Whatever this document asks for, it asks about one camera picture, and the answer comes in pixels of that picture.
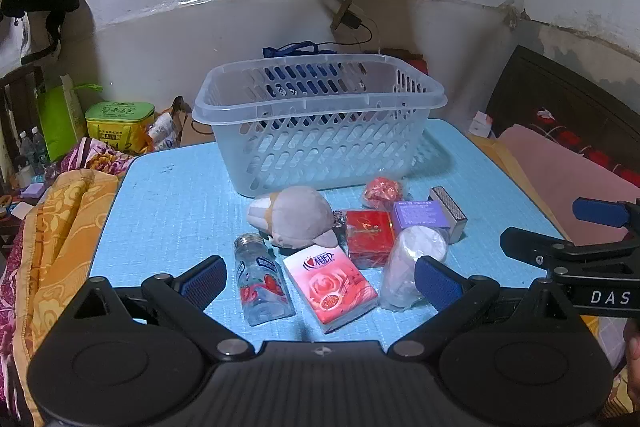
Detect grey plush toy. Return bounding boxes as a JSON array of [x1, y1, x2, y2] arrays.
[[247, 185, 347, 251]]

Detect black charger with cable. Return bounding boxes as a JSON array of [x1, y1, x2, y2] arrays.
[[330, 0, 375, 50]]

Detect green paper bag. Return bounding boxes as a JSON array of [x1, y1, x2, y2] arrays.
[[36, 74, 104, 162]]

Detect clear plastic basket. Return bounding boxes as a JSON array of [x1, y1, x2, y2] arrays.
[[191, 53, 447, 198]]

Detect pink blanket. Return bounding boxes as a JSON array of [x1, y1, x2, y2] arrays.
[[496, 124, 640, 249]]

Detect orange patterned blanket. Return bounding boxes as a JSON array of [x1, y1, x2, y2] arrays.
[[20, 169, 127, 427]]

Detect red plaid cloth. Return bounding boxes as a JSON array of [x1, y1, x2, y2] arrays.
[[531, 107, 640, 188]]

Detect pink tissue pack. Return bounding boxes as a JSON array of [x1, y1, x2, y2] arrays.
[[282, 244, 379, 334]]

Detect silver rectangular box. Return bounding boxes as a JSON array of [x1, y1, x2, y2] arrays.
[[428, 186, 469, 244]]

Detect blue fabric bag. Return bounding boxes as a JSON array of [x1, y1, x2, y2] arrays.
[[263, 42, 337, 58]]

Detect person's right hand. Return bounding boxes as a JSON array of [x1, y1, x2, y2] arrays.
[[621, 319, 640, 410]]

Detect red ball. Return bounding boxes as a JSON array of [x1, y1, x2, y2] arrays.
[[362, 177, 405, 209]]

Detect small red box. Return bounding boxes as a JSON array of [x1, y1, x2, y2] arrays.
[[345, 209, 397, 270]]

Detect yellow sheet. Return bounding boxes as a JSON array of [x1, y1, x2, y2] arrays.
[[469, 134, 576, 239]]

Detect white roll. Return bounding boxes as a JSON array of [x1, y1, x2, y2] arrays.
[[378, 226, 451, 312]]

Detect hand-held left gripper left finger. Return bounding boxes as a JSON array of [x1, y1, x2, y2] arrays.
[[67, 256, 254, 363]]

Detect brown cardboard box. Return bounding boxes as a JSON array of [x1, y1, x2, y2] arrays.
[[171, 96, 217, 148]]

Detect red gift carton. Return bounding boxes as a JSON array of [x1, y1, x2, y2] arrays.
[[387, 51, 430, 76]]

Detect dark wooden chair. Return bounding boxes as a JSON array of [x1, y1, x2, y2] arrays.
[[0, 62, 47, 188]]

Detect strawberry print glass bottle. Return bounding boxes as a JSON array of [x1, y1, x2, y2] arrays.
[[233, 233, 296, 327]]

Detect dark wooden headboard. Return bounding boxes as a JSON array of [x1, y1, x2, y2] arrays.
[[485, 44, 640, 172]]

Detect white and red small carton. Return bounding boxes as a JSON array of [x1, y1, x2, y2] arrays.
[[470, 111, 496, 138]]

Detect yellow green-lidded box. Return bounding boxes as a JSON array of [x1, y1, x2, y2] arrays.
[[84, 102, 156, 154]]

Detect white tubes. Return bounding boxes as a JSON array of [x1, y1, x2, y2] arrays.
[[146, 112, 179, 154]]

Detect small purple box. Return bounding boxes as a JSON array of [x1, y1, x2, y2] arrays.
[[391, 199, 452, 233]]

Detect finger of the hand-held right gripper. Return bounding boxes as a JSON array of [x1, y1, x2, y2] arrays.
[[500, 227, 640, 282], [572, 197, 640, 242]]

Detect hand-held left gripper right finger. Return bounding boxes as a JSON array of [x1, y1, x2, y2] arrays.
[[389, 256, 574, 363]]

